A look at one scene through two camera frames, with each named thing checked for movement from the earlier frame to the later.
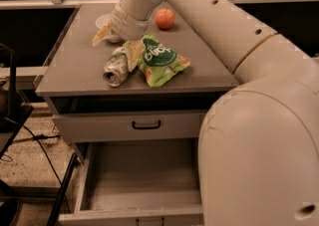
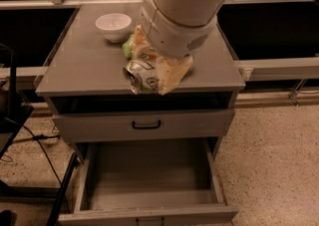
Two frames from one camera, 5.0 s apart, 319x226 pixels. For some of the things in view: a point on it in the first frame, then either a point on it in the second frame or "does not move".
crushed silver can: [115, 70] -> [142, 75]
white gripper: [127, 26] -> [172, 39]
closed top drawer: [85, 128] does not move
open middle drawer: [143, 182] does not move
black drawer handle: [147, 127] does not move
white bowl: [102, 21] does not move
